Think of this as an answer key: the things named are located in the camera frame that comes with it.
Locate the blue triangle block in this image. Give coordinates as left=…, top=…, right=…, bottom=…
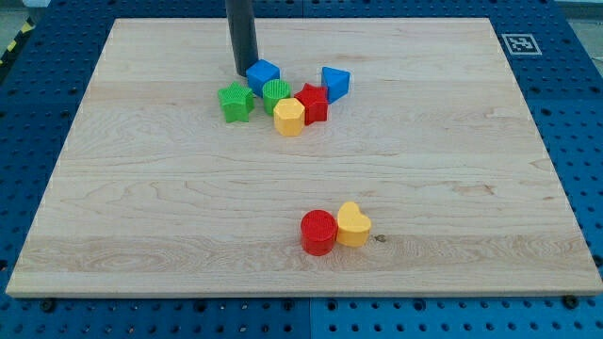
left=321, top=67, right=350, bottom=104

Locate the yellow hexagon block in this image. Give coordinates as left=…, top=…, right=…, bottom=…
left=273, top=98, right=305, bottom=137

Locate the red cylinder block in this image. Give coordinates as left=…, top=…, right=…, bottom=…
left=301, top=210, right=338, bottom=256

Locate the red star block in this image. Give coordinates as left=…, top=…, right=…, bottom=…
left=294, top=83, right=329, bottom=125

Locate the yellow heart block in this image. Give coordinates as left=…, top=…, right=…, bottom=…
left=336, top=202, right=372, bottom=248

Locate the green cylinder block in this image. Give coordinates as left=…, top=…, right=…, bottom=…
left=262, top=79, right=291, bottom=116

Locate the green star block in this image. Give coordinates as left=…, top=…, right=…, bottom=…
left=218, top=82, right=254, bottom=122

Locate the blue cube block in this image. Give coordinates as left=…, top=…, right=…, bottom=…
left=246, top=59, right=281, bottom=97

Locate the light wooden board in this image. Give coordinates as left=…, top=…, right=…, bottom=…
left=7, top=18, right=602, bottom=298

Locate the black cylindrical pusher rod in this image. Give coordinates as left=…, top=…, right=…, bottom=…
left=225, top=0, right=258, bottom=77

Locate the white fiducial marker tag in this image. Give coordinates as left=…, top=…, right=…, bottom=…
left=501, top=33, right=542, bottom=56

